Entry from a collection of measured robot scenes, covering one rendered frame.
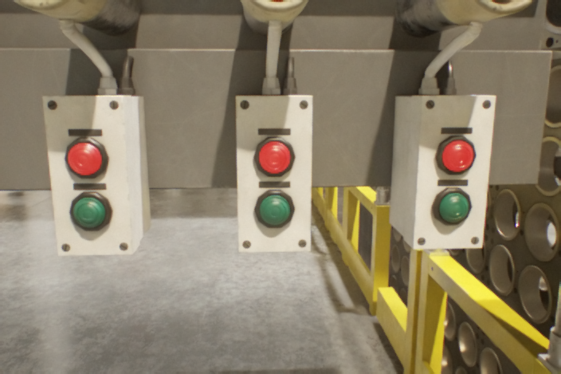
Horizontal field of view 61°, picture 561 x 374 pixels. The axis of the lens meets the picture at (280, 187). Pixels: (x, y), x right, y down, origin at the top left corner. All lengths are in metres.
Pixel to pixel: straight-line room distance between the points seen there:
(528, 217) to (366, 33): 1.92
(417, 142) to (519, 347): 0.46
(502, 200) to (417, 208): 2.18
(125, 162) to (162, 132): 0.09
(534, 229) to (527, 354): 1.64
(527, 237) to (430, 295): 1.27
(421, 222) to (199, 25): 0.32
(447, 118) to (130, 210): 0.31
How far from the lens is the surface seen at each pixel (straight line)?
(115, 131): 0.46
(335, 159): 0.54
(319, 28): 0.57
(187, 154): 0.54
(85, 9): 0.43
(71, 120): 0.47
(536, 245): 2.43
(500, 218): 2.68
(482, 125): 0.49
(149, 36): 0.57
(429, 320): 1.24
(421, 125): 0.47
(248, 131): 0.44
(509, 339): 0.87
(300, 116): 0.44
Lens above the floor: 0.77
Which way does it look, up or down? 12 degrees down
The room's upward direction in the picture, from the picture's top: straight up
